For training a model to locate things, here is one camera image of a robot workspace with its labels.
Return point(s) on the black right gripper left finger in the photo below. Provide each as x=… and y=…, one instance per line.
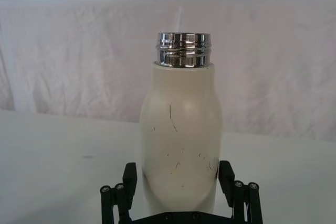
x=123, y=195

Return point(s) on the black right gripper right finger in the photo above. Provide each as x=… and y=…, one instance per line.
x=241, y=197

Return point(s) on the cream vacuum bottle steel neck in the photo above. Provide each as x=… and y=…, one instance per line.
x=181, y=129

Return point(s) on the white table cloth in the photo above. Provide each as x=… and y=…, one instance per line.
x=65, y=155

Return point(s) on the white curtain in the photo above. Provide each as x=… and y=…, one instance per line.
x=78, y=64

